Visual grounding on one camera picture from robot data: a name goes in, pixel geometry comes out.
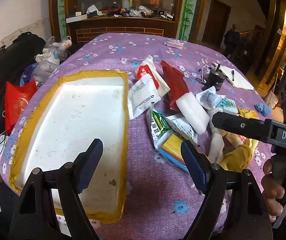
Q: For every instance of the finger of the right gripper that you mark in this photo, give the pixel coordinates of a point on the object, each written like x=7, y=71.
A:
x=249, y=128

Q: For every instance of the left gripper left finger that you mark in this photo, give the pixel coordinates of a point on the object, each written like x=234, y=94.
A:
x=34, y=216

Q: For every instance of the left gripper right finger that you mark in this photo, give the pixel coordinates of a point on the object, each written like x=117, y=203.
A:
x=247, y=216

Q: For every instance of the blue knitted cloth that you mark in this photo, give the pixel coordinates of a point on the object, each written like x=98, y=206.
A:
x=265, y=110

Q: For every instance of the white stuffed toy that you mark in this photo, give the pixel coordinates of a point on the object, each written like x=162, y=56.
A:
x=217, y=144

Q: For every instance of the white blue wet wipe pack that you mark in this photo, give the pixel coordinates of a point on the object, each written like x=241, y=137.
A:
x=209, y=99

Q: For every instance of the white foam block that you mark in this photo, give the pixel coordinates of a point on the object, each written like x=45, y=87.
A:
x=194, y=113

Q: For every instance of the red foil pouch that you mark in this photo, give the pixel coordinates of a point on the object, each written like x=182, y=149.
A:
x=175, y=80

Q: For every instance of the yellow blue sponge pack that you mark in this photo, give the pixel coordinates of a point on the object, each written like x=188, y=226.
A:
x=170, y=151

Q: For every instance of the green white seasoning packet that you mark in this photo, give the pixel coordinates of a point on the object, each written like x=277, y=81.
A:
x=158, y=127

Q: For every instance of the white paper sachet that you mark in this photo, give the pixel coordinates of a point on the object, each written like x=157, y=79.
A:
x=141, y=96

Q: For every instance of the white red snack bag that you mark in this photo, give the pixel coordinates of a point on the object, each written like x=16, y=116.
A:
x=147, y=67

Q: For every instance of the teal cartoon tissue pack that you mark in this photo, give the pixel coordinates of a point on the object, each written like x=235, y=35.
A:
x=228, y=106

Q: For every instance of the person's right hand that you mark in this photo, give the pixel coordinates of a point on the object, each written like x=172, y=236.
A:
x=272, y=192

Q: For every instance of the white notepad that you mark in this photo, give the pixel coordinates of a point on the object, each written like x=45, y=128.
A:
x=239, y=81

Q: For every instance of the black cylindrical motor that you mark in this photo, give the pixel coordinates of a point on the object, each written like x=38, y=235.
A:
x=216, y=78

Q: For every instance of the person in dark clothes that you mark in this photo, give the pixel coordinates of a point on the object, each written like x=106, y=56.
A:
x=232, y=40

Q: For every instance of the purple floral tablecloth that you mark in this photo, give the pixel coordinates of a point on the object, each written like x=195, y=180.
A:
x=162, y=201

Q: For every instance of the white foam box yellow tape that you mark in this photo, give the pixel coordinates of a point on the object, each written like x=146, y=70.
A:
x=78, y=109

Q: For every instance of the red shopping bag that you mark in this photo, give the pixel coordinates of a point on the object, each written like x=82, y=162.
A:
x=16, y=99

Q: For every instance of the white plastic bags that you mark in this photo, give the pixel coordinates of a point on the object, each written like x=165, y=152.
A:
x=53, y=54

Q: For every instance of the white thermos jug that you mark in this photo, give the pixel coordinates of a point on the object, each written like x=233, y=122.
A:
x=127, y=4

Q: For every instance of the wooden cabinet counter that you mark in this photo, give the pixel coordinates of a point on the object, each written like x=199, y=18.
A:
x=86, y=29

